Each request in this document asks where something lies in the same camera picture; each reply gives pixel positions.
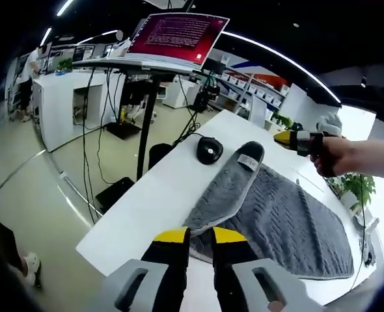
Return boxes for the grey towel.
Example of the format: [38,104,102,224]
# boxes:
[182,140,355,281]

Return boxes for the person's right hand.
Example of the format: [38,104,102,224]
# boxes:
[310,136,364,178]

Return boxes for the small green plants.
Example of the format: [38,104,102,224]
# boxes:
[271,112,294,129]

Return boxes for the storage shelf with white bins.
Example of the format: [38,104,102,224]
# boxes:
[217,57,292,110]

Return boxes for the large green potted plant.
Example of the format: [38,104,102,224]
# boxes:
[339,173,377,215]

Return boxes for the long ceiling light strip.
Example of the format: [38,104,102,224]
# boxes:
[224,31,343,106]

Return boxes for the black round device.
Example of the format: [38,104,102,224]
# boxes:
[195,136,225,165]

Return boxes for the black floor box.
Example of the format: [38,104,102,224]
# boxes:
[95,177,136,215]

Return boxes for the black background monitor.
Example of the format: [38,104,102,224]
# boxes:
[208,60,227,76]

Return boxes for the black chair back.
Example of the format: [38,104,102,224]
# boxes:
[147,142,175,170]

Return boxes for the person's white shoe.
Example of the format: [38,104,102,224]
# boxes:
[21,252,44,290]

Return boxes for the black standing desk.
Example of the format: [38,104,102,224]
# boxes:
[71,57,210,181]

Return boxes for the red screen monitor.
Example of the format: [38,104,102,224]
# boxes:
[124,12,231,71]

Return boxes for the person's leg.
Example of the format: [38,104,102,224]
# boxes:
[0,216,27,271]

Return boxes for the white counter unit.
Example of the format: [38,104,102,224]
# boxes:
[31,69,125,153]

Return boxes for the small green plant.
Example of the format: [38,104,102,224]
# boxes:
[55,57,74,74]

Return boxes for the black camera device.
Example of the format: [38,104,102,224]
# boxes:
[191,70,221,113]

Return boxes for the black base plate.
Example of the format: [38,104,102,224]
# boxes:
[105,121,142,141]

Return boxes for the black hanging cable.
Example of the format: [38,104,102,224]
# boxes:
[98,69,122,185]
[80,69,98,226]

